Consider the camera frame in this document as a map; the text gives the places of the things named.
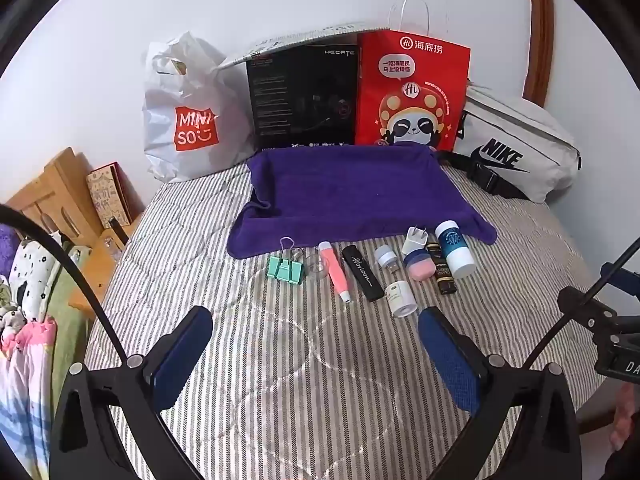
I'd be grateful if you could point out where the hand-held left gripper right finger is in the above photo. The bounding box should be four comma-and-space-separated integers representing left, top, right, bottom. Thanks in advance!
418, 306, 583, 480

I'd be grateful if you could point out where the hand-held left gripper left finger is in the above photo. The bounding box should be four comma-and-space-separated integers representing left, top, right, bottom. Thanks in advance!
50, 305, 215, 480

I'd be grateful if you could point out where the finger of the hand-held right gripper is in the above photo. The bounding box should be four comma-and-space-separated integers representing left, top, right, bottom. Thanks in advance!
557, 285, 623, 333
600, 260, 640, 306

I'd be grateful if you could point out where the small white bottle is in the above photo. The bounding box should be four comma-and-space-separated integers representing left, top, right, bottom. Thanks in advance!
385, 281, 418, 319

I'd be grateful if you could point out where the dark brown slim box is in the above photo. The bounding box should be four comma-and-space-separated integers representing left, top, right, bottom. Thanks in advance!
425, 243, 458, 296

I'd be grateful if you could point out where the pink jar with blue lid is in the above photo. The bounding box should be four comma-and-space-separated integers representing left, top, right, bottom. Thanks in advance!
404, 251, 435, 282

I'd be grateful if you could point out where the blue and white bottle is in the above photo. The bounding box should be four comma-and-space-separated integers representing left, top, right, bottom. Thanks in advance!
434, 221, 477, 278

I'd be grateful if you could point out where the small grey jar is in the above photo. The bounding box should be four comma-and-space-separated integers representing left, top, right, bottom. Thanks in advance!
374, 245, 401, 273

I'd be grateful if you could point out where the white charger plug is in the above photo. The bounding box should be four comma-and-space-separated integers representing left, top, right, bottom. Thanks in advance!
401, 226, 427, 257

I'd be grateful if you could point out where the black rectangular bar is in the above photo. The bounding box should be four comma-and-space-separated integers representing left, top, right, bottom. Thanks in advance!
341, 245, 386, 303

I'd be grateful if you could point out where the green binder clip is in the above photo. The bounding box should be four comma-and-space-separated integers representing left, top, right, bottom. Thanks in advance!
266, 236, 306, 286

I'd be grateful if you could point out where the pink and grey tube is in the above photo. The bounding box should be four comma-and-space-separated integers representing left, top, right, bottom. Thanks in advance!
318, 241, 352, 304

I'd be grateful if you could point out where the small clear plastic cup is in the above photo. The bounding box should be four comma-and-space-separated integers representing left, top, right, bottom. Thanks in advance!
302, 255, 328, 281

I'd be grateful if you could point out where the person's right hand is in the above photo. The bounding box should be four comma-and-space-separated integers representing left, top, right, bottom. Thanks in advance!
614, 385, 640, 442

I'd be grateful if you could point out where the grey striped quilt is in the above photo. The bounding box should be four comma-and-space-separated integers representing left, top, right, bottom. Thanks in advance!
82, 160, 611, 480

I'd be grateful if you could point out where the green cloth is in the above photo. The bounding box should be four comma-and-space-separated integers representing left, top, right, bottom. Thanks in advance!
42, 280, 91, 381

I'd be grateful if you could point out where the pink patterned cloth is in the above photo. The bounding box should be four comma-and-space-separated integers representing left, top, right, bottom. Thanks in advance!
0, 320, 58, 461

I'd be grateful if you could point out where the white spotted cloth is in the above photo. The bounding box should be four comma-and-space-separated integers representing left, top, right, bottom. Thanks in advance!
10, 240, 68, 321

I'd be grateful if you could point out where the patterned hardcover book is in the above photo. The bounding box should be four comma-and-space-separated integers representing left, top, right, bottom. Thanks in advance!
86, 161, 133, 228

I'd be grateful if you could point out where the purple towel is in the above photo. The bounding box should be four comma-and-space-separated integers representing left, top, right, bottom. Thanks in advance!
227, 145, 498, 260

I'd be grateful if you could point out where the white waist bag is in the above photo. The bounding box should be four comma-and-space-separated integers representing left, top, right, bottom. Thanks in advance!
435, 80, 583, 204

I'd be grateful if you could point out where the dark purple cloth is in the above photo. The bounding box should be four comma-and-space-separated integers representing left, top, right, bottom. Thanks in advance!
0, 225, 22, 277

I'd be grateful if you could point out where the wooden furniture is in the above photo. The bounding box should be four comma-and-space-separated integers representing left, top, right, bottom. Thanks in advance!
5, 147, 136, 316

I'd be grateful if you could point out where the white plastic shopping bag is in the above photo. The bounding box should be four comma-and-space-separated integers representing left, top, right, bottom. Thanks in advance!
142, 30, 256, 183

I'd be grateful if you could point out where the red paper bag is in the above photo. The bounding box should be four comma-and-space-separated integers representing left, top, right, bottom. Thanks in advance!
354, 0, 472, 153

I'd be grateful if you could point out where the black cardboard box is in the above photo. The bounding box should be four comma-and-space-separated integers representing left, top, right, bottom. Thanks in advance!
246, 42, 361, 151

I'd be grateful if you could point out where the black cable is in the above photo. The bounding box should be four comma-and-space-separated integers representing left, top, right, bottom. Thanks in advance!
524, 237, 640, 367
0, 203, 128, 363

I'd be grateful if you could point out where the wooden door frame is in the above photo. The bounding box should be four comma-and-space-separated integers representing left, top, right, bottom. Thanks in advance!
522, 0, 556, 108

